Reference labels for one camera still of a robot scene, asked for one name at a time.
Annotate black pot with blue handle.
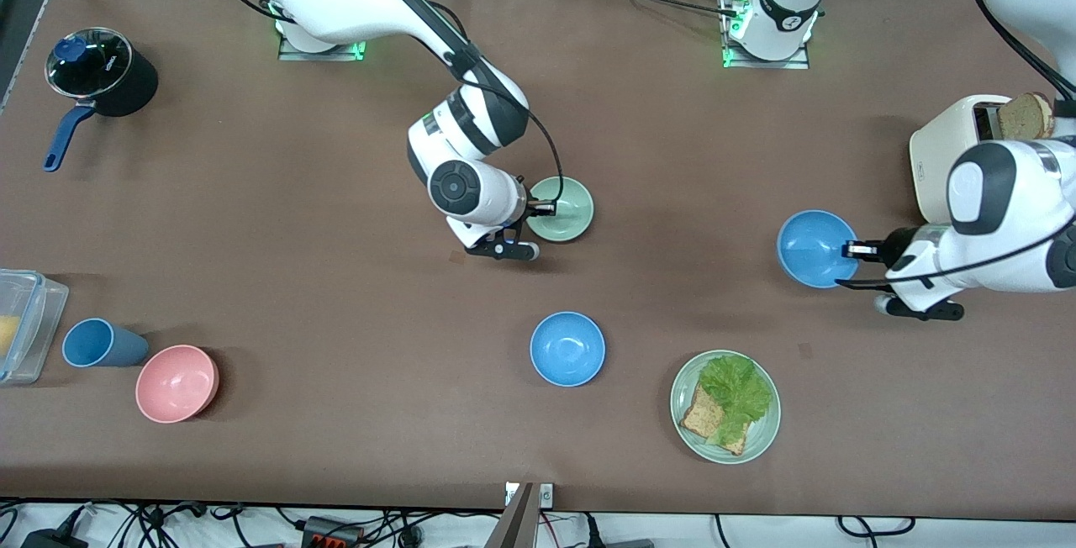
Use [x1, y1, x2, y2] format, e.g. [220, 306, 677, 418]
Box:
[44, 27, 159, 172]

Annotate green bowl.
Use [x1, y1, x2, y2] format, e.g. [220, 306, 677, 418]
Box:
[525, 177, 594, 243]

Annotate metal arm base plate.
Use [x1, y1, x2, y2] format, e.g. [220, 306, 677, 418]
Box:
[277, 20, 368, 61]
[721, 0, 813, 71]

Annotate brown toast slice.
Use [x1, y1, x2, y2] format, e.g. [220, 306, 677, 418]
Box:
[998, 92, 1055, 144]

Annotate green lettuce leaf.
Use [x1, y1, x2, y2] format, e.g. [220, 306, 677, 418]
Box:
[699, 354, 774, 448]

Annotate black power brick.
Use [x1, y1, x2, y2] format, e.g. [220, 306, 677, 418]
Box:
[21, 529, 89, 548]

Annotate blue bowl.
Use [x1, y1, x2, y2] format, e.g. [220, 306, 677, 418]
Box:
[530, 311, 606, 387]
[776, 210, 860, 289]

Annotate white table edge bracket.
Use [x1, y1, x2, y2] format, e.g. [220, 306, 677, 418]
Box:
[504, 483, 556, 508]

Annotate grey camera pole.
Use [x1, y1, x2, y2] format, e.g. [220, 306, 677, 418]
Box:
[486, 483, 536, 548]

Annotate clear plastic container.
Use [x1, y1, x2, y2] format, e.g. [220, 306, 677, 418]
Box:
[0, 269, 70, 386]

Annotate brown bread slice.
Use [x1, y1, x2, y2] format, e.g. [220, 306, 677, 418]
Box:
[679, 383, 749, 456]

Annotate cream toaster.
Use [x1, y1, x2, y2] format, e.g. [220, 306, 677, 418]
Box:
[910, 94, 1052, 225]

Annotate black orange power adapter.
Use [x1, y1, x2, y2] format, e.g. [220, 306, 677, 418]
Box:
[301, 516, 364, 548]

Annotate glass lid with blue knob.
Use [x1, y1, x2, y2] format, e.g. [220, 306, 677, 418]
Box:
[45, 27, 134, 100]

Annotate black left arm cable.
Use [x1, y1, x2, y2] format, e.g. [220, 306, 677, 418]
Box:
[836, 0, 1076, 290]

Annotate green plate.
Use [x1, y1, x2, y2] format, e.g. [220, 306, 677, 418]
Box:
[670, 350, 782, 465]

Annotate blue cup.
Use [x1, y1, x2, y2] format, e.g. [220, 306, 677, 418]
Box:
[62, 318, 150, 368]

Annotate pink bowl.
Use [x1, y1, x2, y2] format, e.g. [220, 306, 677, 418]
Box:
[135, 345, 220, 424]

